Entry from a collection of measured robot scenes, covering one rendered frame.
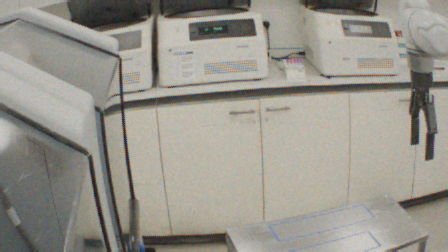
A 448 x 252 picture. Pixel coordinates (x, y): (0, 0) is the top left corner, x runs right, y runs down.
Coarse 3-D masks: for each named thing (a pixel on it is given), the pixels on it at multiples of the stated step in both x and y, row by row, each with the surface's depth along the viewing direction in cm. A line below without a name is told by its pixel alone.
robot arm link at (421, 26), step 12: (420, 12) 133; (420, 24) 129; (432, 24) 125; (444, 24) 124; (420, 36) 129; (432, 36) 125; (444, 36) 124; (420, 48) 134; (432, 48) 126; (444, 48) 124
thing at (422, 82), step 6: (414, 72) 149; (432, 72) 149; (414, 78) 149; (420, 78) 148; (426, 78) 147; (432, 78) 149; (414, 84) 150; (420, 84) 148; (426, 84) 148; (432, 84) 149; (420, 90) 151; (426, 90) 148
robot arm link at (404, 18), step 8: (400, 0) 145; (408, 0) 142; (416, 0) 141; (424, 0) 142; (400, 8) 145; (408, 8) 142; (416, 8) 140; (424, 8) 141; (400, 16) 147; (408, 16) 140; (408, 24) 140; (408, 32) 142; (408, 40) 145; (416, 48) 145
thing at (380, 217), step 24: (312, 216) 220; (336, 216) 217; (360, 216) 213; (384, 216) 209; (408, 216) 204; (240, 240) 208; (264, 240) 206; (288, 240) 204; (312, 240) 201; (336, 240) 198; (360, 240) 194; (384, 240) 190; (408, 240) 186
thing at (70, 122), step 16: (0, 80) 103; (16, 80) 109; (0, 96) 101; (16, 96) 102; (32, 96) 106; (48, 96) 111; (32, 112) 102; (48, 112) 103; (64, 112) 108; (80, 112) 112; (64, 128) 103; (80, 128) 106; (80, 144) 105
